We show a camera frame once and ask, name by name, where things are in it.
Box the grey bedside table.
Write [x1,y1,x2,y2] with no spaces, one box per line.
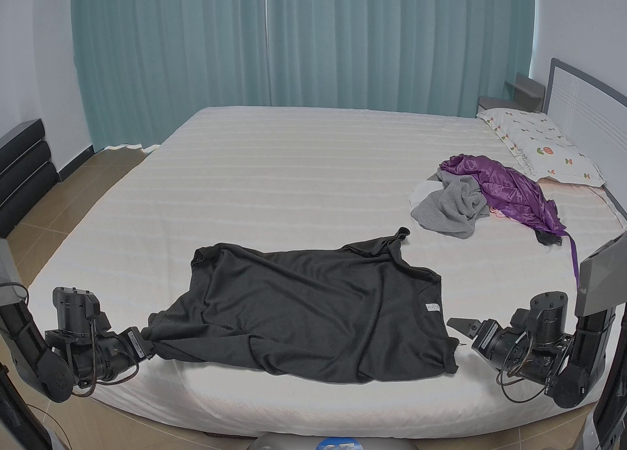
[477,72,545,118]

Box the grey garment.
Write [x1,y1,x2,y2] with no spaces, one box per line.
[410,171,490,239]

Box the white printed pillow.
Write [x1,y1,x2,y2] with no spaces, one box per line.
[477,107,606,188]

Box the white garment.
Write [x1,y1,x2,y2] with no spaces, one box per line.
[409,179,444,208]

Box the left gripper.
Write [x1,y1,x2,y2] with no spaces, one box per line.
[105,325,154,372]

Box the black T-shirt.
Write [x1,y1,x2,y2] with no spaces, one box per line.
[144,226,461,384]

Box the purple satin garment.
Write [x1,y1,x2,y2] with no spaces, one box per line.
[438,154,581,287]

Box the blue-green curtain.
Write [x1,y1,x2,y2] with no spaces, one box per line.
[267,0,537,118]
[71,0,270,152]

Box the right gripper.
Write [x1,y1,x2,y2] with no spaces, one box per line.
[471,320,518,368]

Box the black cable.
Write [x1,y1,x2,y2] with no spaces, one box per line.
[496,367,549,404]
[22,403,65,450]

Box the bed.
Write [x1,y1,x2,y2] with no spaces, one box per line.
[22,57,627,439]

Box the small black garment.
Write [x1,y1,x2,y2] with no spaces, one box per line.
[534,228,564,248]

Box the black chest of drawers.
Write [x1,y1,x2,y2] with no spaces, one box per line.
[0,119,57,238]

